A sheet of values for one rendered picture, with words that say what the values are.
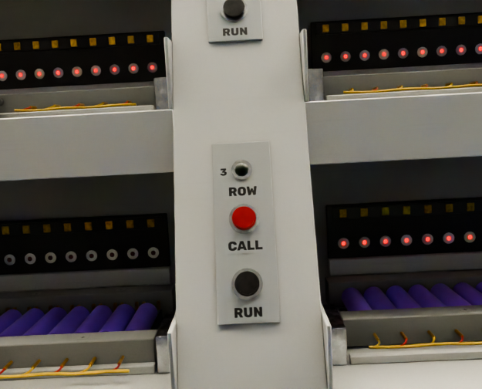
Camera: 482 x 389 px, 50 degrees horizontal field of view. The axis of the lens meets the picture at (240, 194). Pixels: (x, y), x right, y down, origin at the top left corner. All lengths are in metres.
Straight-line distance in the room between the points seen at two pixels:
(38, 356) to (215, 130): 0.21
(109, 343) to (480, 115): 0.31
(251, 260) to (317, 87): 0.16
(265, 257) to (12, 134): 0.20
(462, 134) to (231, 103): 0.17
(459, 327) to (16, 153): 0.35
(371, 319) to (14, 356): 0.27
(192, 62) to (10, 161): 0.15
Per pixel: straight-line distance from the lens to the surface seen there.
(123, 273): 0.52
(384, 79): 0.46
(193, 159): 0.36
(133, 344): 0.40
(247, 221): 0.34
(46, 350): 0.42
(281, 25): 0.40
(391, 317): 0.42
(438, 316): 0.43
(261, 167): 0.35
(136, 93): 0.46
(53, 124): 0.39
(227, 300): 0.34
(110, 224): 0.52
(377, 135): 0.38
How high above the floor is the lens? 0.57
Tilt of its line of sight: 14 degrees up
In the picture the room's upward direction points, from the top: 3 degrees counter-clockwise
